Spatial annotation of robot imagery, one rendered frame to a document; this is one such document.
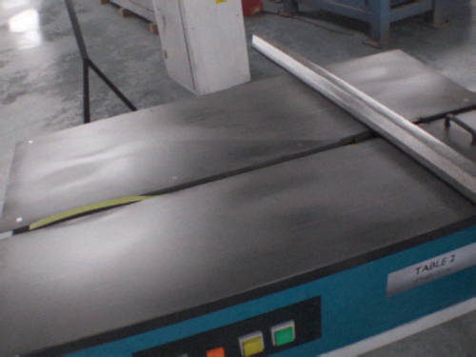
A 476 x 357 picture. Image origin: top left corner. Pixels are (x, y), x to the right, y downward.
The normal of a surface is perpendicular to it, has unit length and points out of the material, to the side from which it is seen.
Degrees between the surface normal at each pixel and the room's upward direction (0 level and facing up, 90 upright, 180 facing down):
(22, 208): 0
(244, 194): 0
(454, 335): 0
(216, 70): 90
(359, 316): 90
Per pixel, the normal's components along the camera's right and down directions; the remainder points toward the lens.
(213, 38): 0.49, 0.43
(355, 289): 0.27, 0.51
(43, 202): -0.14, -0.82
